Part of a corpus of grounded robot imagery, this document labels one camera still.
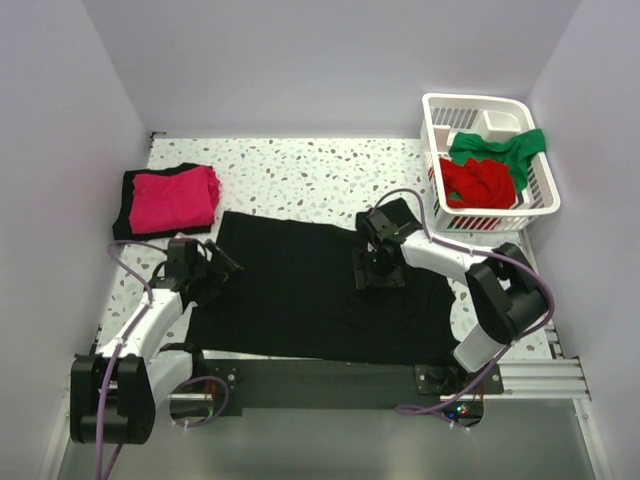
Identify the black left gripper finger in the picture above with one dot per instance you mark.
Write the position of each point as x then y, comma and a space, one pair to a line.
219, 261
207, 289

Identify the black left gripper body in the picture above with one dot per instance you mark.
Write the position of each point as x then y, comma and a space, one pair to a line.
204, 271

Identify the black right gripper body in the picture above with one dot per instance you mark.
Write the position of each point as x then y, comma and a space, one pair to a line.
375, 265

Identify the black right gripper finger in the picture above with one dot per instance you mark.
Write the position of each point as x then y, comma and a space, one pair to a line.
359, 267
392, 280

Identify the black t shirt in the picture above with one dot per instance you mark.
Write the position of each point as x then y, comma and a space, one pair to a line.
295, 295
121, 228

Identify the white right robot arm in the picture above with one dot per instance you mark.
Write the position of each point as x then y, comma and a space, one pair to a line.
508, 296

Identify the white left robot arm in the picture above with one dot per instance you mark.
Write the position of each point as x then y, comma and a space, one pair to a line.
115, 390

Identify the folded pink t shirt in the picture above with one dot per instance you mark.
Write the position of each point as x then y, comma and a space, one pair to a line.
176, 202

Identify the folded black t shirt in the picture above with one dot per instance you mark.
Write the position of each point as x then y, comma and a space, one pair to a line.
121, 228

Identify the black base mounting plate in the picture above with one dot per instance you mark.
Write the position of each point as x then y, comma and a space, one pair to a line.
322, 384

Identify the red t shirt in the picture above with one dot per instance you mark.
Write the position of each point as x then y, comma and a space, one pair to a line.
485, 184

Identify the green t shirt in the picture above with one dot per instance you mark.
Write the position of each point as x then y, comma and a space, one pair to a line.
516, 153

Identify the white plastic laundry basket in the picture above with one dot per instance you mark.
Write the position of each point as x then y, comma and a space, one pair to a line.
495, 119

